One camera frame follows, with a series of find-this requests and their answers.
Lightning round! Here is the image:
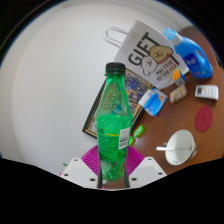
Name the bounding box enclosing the small patterned snack box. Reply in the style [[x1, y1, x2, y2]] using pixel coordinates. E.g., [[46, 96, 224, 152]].
[[169, 84, 188, 105]]

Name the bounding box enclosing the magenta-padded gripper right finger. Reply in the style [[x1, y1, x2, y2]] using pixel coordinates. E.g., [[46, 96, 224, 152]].
[[125, 145, 168, 188]]

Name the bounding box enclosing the green plastic drink bottle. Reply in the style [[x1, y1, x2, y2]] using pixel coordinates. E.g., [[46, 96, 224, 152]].
[[94, 62, 134, 183]]

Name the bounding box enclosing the white paper gift bag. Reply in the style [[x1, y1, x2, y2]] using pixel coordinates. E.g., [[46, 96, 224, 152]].
[[104, 19, 190, 90]]

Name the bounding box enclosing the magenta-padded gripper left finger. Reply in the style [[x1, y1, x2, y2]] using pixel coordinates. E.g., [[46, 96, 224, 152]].
[[59, 145, 101, 190]]

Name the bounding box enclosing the blue detergent bottle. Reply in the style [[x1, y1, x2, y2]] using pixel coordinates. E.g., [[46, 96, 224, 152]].
[[163, 26, 214, 80]]

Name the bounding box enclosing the white spoon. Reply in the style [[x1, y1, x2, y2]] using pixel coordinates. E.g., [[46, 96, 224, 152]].
[[156, 143, 193, 152]]

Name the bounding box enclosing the blue tissue pack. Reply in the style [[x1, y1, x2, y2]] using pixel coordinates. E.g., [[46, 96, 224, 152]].
[[138, 88, 169, 117]]

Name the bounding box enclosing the white camouflage-print cup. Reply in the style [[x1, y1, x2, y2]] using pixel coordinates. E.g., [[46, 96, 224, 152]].
[[164, 129, 198, 167]]

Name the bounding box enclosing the white remote control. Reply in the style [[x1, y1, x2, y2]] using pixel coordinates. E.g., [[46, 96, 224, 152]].
[[194, 84, 220, 101]]

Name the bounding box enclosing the colourful puzzle cube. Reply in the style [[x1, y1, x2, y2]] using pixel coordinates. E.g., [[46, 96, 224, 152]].
[[172, 69, 186, 87]]

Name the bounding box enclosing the flat round red coaster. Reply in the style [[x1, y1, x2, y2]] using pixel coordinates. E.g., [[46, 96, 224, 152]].
[[194, 105, 214, 133]]

